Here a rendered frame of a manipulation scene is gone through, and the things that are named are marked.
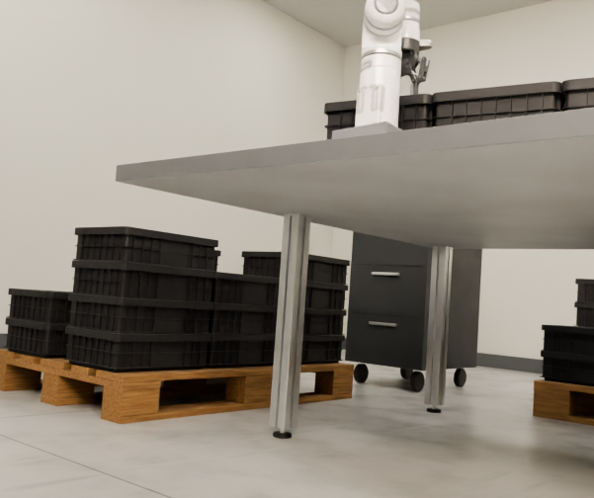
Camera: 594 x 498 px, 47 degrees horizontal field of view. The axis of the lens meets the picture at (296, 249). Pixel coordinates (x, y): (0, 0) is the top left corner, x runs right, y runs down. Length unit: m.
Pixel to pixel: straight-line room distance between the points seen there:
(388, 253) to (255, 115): 2.42
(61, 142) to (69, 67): 0.47
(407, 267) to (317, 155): 2.17
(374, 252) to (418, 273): 0.28
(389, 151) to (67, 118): 3.45
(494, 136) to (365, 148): 0.24
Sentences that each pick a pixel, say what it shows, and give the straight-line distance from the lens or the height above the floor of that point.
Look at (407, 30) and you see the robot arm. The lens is 1.90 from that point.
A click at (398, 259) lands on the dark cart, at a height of 0.64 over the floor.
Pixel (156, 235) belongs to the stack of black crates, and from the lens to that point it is 2.24.
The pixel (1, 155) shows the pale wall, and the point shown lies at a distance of 4.24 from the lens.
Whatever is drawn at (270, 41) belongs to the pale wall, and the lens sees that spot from 5.83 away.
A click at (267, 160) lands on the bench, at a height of 0.67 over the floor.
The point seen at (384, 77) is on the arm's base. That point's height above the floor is 0.91.
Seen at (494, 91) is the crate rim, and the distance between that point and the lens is 1.70.
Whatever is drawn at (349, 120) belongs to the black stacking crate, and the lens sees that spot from 1.83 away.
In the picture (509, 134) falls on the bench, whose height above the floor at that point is 0.67.
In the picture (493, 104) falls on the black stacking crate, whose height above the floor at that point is 0.89.
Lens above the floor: 0.40
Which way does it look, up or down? 4 degrees up
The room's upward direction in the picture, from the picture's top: 4 degrees clockwise
